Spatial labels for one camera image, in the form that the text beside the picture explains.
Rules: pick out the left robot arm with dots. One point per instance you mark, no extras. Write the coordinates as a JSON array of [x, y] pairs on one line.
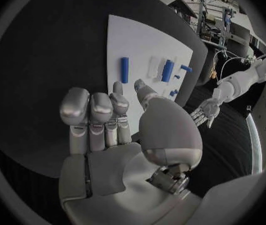
[[238, 84]]

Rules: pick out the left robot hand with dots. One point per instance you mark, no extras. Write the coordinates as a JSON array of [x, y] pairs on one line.
[[209, 106]]

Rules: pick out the metal frame rack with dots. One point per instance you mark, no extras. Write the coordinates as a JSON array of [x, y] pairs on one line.
[[214, 18]]

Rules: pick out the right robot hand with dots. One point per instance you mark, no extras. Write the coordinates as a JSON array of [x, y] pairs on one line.
[[114, 172]]

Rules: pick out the white task board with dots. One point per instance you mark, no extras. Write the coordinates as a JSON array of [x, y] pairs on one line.
[[144, 45]]

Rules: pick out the small blue peg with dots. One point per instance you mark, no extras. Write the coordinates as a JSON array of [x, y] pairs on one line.
[[176, 76]]

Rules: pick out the long blue cylinder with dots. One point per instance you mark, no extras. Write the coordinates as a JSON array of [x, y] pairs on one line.
[[124, 70]]

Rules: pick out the blue block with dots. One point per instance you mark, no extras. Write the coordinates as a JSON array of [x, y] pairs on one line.
[[173, 92]]

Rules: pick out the thick blue cylinder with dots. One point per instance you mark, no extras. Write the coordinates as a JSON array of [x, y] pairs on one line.
[[167, 70]]

